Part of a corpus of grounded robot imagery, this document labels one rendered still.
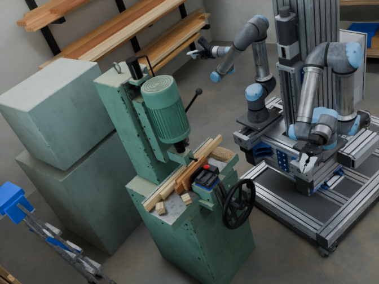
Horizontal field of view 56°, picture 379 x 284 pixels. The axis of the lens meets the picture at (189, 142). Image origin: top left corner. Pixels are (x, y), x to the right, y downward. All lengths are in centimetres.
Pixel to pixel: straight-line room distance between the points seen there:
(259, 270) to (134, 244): 104
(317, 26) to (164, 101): 92
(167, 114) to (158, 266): 147
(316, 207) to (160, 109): 144
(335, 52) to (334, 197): 123
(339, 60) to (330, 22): 43
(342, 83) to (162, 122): 90
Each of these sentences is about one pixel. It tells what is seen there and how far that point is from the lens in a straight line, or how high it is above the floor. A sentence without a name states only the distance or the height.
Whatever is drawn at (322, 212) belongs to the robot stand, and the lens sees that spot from 268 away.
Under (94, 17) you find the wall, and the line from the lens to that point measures 434.
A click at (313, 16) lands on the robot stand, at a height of 151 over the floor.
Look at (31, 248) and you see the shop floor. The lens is 364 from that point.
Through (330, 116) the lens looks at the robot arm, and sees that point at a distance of 170.
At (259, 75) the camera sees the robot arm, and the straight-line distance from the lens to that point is 244.
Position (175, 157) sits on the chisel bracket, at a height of 104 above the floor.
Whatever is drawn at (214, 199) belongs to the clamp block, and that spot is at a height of 90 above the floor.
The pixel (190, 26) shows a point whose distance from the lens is 490.
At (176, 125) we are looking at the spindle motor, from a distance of 179.
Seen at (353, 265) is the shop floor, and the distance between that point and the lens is 270.
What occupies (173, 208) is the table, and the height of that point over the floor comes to 90.
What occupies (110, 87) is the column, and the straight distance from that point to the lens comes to 188.
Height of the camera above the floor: 229
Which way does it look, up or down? 37 degrees down
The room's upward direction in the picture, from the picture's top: 19 degrees counter-clockwise
